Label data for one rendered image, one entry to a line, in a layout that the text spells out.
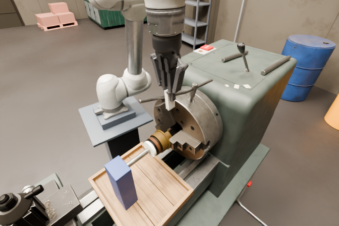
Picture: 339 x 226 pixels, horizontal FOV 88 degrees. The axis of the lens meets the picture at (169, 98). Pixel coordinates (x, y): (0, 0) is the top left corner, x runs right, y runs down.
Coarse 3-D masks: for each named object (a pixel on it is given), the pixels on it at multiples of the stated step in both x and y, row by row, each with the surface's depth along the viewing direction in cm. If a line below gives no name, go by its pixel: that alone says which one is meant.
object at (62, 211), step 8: (56, 192) 62; (64, 192) 62; (72, 192) 62; (56, 200) 60; (64, 200) 60; (72, 200) 60; (48, 208) 58; (56, 208) 58; (64, 208) 58; (72, 208) 58; (80, 208) 61; (48, 216) 56; (56, 216) 56; (64, 216) 57; (72, 216) 59; (56, 224) 56; (64, 224) 58
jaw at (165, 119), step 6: (162, 102) 76; (156, 108) 75; (162, 108) 73; (162, 114) 73; (168, 114) 74; (162, 120) 72; (168, 120) 74; (174, 120) 76; (156, 126) 73; (162, 126) 72; (168, 126) 74
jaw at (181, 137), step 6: (180, 132) 74; (174, 138) 71; (180, 138) 71; (186, 138) 71; (192, 138) 71; (174, 144) 70; (180, 144) 69; (186, 144) 70; (192, 144) 68; (198, 144) 68; (204, 144) 68; (192, 150) 68; (198, 150) 70
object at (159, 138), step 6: (156, 132) 72; (162, 132) 71; (168, 132) 73; (150, 138) 70; (156, 138) 69; (162, 138) 69; (168, 138) 72; (156, 144) 68; (162, 144) 69; (168, 144) 71; (156, 150) 67; (162, 150) 70
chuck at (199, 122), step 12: (180, 96) 71; (180, 108) 69; (192, 108) 67; (204, 108) 69; (156, 120) 88; (180, 120) 73; (192, 120) 67; (204, 120) 67; (192, 132) 70; (204, 132) 66; (216, 132) 71; (192, 156) 78
